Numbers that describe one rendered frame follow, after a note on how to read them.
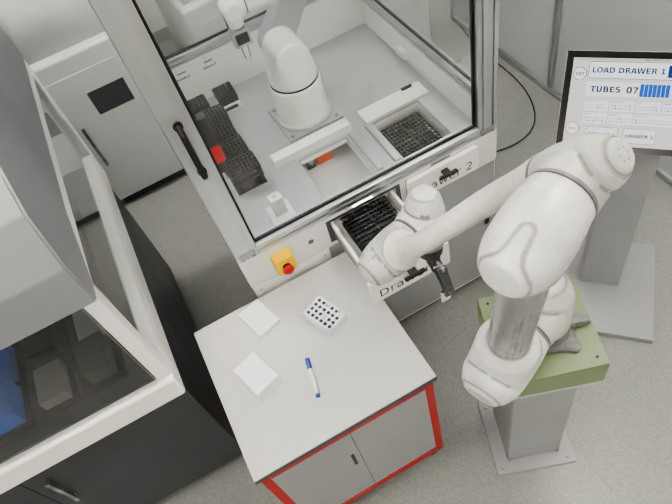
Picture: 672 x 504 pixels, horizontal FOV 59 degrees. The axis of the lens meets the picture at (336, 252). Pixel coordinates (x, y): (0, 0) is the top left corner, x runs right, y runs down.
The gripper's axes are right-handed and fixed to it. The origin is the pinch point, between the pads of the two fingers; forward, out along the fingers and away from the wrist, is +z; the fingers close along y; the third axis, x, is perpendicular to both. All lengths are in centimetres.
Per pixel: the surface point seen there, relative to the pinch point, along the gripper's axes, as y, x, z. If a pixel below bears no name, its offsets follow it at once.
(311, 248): 39.8, 25.2, 7.0
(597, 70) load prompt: 24, -78, -24
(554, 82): 124, -155, 83
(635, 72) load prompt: 16, -85, -24
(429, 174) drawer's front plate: 37.9, -22.7, -0.7
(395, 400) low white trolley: -20.2, 27.6, 15.4
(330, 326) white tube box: 11.6, 33.1, 12.5
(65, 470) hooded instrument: 22, 133, 27
